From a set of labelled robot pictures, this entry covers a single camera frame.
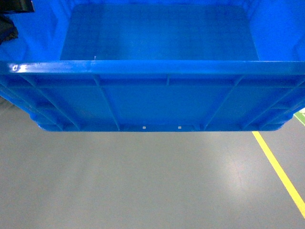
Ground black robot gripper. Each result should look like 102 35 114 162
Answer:
0 0 35 44

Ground large blue plastic crate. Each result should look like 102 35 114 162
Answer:
0 0 305 132

